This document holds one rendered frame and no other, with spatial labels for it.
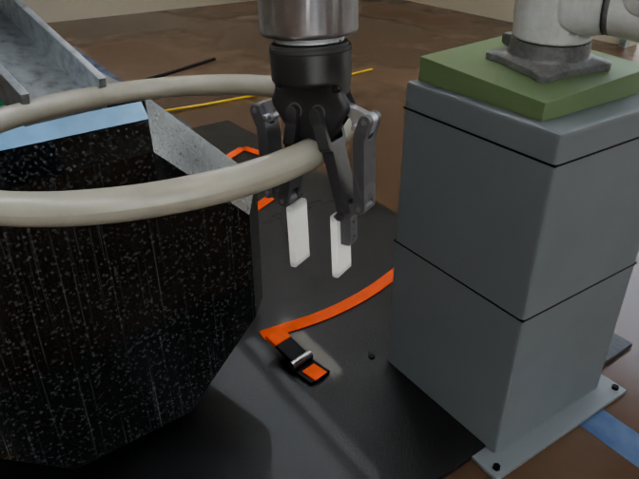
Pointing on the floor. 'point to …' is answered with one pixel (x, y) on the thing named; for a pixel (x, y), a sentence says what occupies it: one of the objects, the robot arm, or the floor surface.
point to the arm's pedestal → (513, 264)
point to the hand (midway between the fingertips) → (319, 239)
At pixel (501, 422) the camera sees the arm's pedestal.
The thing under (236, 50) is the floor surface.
